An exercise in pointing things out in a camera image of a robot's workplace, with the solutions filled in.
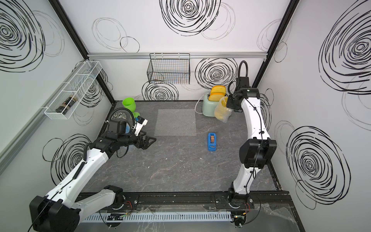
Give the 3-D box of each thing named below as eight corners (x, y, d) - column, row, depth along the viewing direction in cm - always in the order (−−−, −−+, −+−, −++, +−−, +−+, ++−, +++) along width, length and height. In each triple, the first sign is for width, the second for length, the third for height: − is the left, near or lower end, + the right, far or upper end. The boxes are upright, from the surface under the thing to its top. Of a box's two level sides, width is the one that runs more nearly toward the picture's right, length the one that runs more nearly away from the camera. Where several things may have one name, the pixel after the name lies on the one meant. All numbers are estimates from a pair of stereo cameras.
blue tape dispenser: (207, 150, 94) (208, 147, 90) (207, 136, 101) (208, 132, 98) (215, 151, 94) (216, 148, 90) (215, 136, 101) (216, 132, 97)
